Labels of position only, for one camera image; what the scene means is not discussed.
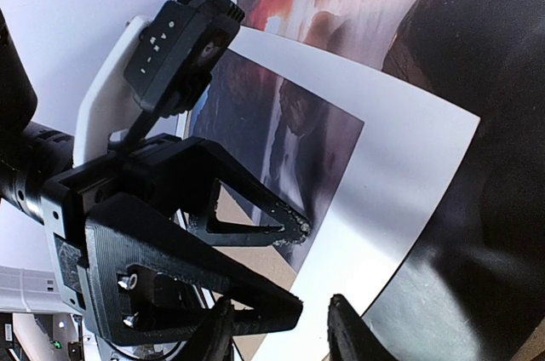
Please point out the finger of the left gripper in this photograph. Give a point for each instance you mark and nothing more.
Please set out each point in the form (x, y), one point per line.
(129, 243)
(211, 168)

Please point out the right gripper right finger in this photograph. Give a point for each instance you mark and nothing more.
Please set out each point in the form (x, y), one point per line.
(349, 337)

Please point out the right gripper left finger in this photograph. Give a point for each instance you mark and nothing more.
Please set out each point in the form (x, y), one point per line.
(212, 339)

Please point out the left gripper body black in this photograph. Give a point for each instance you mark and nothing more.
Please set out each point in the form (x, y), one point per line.
(149, 171)

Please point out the white mat board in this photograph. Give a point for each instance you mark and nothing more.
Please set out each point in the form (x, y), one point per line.
(366, 157)

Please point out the dalmatian dog photo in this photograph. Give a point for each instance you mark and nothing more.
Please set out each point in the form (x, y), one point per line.
(472, 285)

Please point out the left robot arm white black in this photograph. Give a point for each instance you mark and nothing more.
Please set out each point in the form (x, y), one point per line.
(31, 153)

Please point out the brown backing board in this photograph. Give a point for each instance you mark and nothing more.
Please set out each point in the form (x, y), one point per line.
(265, 260)

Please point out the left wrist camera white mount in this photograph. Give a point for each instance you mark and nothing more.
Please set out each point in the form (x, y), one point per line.
(158, 68)

